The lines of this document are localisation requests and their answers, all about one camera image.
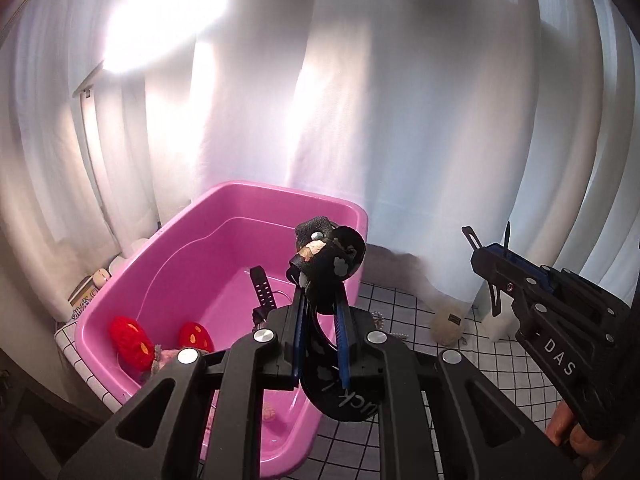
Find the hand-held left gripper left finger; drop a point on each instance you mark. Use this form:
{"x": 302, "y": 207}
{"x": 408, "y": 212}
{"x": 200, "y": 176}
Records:
{"x": 298, "y": 332}

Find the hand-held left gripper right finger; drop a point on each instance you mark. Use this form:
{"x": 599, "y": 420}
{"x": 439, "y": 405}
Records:
{"x": 342, "y": 342}

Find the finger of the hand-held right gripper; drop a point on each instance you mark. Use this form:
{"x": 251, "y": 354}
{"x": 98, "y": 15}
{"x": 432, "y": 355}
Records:
{"x": 525, "y": 265}
{"x": 492, "y": 267}

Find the black dotted bow hair clip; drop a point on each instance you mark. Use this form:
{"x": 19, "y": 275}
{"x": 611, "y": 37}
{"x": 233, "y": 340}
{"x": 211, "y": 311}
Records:
{"x": 325, "y": 265}

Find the pink plastic tub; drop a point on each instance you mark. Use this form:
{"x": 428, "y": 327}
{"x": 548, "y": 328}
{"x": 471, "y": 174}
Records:
{"x": 200, "y": 280}

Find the pink fuzzy strawberry headband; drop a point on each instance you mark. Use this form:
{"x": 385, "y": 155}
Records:
{"x": 132, "y": 342}

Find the person's right hand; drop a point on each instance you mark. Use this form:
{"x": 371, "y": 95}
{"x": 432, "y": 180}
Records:
{"x": 557, "y": 422}

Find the pearl hair claw clip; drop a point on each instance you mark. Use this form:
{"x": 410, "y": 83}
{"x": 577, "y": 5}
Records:
{"x": 395, "y": 336}

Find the beige plush pouch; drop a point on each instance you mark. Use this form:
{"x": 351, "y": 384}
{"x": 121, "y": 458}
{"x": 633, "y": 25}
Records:
{"x": 447, "y": 322}

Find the white checked tablecloth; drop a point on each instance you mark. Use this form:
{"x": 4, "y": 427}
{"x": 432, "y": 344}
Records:
{"x": 450, "y": 375}

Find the white sheer curtain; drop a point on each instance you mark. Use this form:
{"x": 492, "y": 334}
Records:
{"x": 400, "y": 110}

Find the small white jar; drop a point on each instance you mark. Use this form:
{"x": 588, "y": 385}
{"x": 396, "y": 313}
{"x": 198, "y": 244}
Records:
{"x": 119, "y": 263}

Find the small cream bottle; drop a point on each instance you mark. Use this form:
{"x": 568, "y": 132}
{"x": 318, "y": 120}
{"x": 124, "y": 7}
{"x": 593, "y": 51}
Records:
{"x": 101, "y": 278}

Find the small printed box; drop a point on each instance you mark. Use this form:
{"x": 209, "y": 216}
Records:
{"x": 82, "y": 296}

